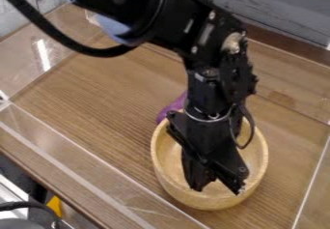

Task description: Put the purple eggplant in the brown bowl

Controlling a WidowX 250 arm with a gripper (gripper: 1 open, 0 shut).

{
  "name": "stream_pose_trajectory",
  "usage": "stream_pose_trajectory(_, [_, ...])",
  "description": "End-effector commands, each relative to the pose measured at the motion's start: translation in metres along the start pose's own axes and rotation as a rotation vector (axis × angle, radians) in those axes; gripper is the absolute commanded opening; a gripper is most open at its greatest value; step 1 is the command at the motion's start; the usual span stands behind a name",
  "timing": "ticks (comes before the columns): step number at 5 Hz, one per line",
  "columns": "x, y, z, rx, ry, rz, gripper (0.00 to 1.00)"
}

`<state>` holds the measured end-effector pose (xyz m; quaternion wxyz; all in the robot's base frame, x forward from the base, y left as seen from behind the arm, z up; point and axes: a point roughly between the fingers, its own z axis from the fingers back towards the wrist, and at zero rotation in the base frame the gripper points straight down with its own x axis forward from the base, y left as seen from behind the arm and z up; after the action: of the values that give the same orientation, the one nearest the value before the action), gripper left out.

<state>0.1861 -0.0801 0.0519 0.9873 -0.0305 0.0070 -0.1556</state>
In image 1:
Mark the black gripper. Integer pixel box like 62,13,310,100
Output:
166,108,250,195

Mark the purple toy eggplant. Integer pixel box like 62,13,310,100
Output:
157,93,187,124

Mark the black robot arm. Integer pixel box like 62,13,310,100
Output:
7,0,258,193

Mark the brown wooden bowl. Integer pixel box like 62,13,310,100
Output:
151,118,270,211

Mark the yellow black device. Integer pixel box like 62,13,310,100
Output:
46,194,75,229

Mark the clear acrylic enclosure wall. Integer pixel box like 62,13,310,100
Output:
0,0,330,229

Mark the black cable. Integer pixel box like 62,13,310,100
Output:
0,200,62,229

